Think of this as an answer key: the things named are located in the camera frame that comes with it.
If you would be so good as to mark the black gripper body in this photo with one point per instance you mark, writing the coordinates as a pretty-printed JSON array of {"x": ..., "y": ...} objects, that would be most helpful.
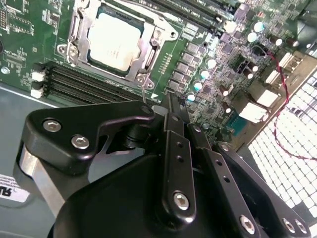
[{"x": 111, "y": 210}]

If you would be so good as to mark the silver CPU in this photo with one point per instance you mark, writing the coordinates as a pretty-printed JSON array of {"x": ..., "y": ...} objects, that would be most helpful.
[{"x": 114, "y": 42}]

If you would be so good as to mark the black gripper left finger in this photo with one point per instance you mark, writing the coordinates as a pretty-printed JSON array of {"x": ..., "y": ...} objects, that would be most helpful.
[{"x": 62, "y": 138}]

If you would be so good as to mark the metal socket cover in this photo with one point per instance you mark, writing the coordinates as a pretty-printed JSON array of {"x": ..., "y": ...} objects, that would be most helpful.
[{"x": 145, "y": 49}]

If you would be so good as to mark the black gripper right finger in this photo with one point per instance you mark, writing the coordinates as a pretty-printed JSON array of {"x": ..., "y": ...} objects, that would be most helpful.
[{"x": 231, "y": 198}]

